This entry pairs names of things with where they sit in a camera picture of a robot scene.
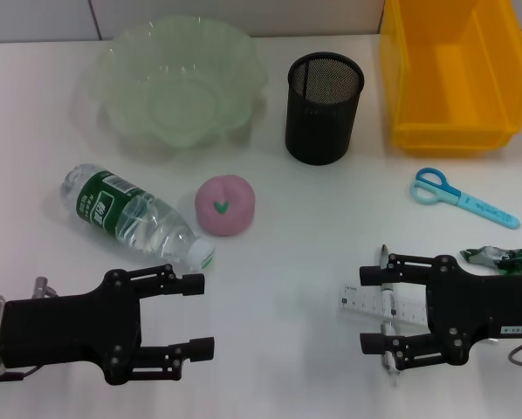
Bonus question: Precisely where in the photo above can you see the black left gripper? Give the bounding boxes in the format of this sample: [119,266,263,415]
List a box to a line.
[0,264,216,386]

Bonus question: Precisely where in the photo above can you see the clear plastic ruler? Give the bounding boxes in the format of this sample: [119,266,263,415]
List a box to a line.
[339,283,429,326]

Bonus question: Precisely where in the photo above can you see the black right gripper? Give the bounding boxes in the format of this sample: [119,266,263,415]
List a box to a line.
[358,252,522,372]

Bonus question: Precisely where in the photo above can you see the grey white pen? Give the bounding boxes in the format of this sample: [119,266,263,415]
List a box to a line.
[378,244,402,388]

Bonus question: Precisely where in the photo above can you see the blue scissors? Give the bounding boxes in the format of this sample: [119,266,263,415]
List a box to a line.
[409,167,522,230]

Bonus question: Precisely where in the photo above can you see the translucent green fruit bowl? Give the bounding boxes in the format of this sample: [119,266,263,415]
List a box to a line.
[95,16,270,152]

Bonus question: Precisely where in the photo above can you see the pink toy peach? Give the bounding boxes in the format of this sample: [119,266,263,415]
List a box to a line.
[194,174,257,237]

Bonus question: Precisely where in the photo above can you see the black mesh pen holder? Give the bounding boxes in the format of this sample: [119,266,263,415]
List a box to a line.
[285,52,366,166]

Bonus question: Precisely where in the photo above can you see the green plastic wrapper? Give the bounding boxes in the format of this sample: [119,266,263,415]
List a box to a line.
[458,244,522,277]

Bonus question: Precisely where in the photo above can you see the clear green-label water bottle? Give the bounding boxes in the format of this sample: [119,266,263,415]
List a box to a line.
[59,163,216,272]

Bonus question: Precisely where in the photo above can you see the left gripper cable with plug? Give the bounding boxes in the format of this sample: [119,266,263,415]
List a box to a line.
[32,276,59,301]

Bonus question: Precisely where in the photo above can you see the yellow plastic bin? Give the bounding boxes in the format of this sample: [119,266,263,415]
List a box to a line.
[377,0,522,155]

